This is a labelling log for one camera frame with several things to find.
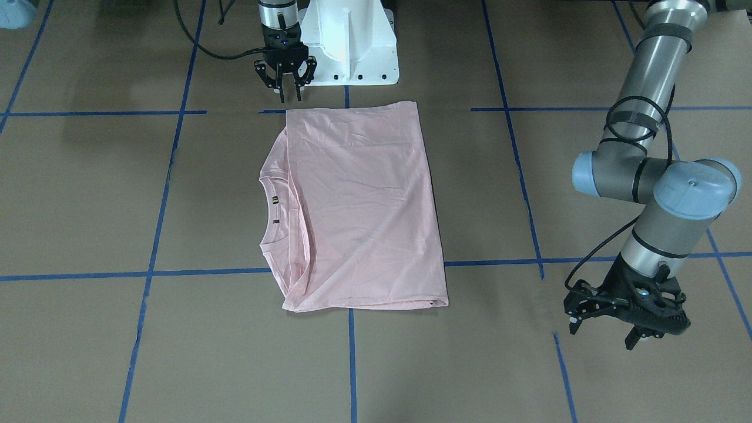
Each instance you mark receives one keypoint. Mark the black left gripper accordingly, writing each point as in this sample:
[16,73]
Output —
[615,284]

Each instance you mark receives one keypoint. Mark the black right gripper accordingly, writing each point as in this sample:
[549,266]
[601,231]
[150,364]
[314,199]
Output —
[284,57]

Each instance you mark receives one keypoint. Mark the pink Snoopy t-shirt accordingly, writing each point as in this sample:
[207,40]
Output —
[351,211]

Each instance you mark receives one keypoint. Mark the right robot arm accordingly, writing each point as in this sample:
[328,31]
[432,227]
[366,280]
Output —
[132,45]

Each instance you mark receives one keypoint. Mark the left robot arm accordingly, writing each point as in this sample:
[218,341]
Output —
[634,162]

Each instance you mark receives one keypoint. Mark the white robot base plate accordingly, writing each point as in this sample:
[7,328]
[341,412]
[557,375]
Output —
[353,42]

